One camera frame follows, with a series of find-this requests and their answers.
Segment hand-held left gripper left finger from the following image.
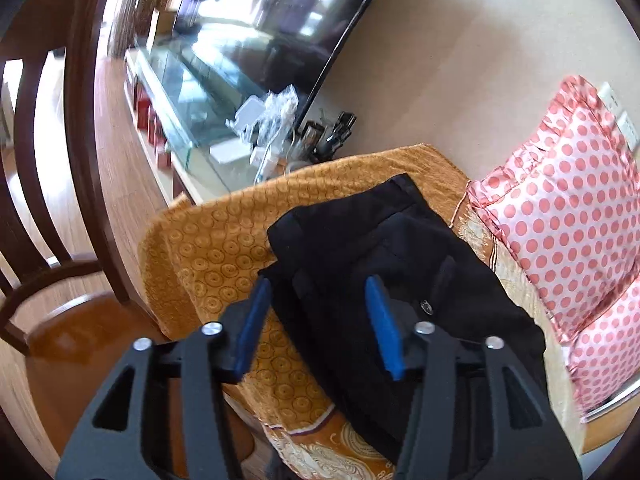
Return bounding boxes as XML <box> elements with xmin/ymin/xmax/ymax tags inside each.
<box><xmin>55</xmin><ymin>276</ymin><xmax>272</xmax><ymax>480</ymax></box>

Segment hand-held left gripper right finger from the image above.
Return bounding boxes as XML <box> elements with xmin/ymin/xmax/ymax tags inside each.
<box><xmin>364</xmin><ymin>276</ymin><xmax>584</xmax><ymax>480</ymax></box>

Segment black pants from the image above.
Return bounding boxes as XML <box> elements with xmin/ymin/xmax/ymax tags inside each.
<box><xmin>258</xmin><ymin>173</ymin><xmax>547</xmax><ymax>466</ymax></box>

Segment orange patterned blanket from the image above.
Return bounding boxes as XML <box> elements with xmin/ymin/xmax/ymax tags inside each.
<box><xmin>138</xmin><ymin>144</ymin><xmax>586</xmax><ymax>480</ymax></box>

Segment dark wooden chair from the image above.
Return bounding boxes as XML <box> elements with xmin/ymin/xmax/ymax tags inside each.
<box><xmin>0</xmin><ymin>0</ymin><xmax>166</xmax><ymax>356</ymax></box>

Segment pink polka dot pillow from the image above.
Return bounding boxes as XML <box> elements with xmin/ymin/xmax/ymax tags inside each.
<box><xmin>465</xmin><ymin>75</ymin><xmax>640</xmax><ymax>413</ymax></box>

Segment white box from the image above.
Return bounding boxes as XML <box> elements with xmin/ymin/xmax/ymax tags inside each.
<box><xmin>227</xmin><ymin>97</ymin><xmax>266</xmax><ymax>136</ymax></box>

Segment clear plastic bag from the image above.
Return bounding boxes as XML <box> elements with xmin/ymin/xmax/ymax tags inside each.
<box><xmin>250</xmin><ymin>85</ymin><xmax>301</xmax><ymax>148</ymax></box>

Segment red boxes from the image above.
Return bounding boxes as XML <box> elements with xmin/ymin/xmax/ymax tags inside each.
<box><xmin>131</xmin><ymin>77</ymin><xmax>173</xmax><ymax>168</ymax></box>

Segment glass top tv stand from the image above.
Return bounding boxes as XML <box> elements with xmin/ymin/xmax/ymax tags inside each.
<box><xmin>125</xmin><ymin>35</ymin><xmax>301</xmax><ymax>206</ymax></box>

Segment white wall socket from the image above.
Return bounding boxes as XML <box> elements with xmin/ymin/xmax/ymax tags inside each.
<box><xmin>598</xmin><ymin>81</ymin><xmax>640</xmax><ymax>153</ymax></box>

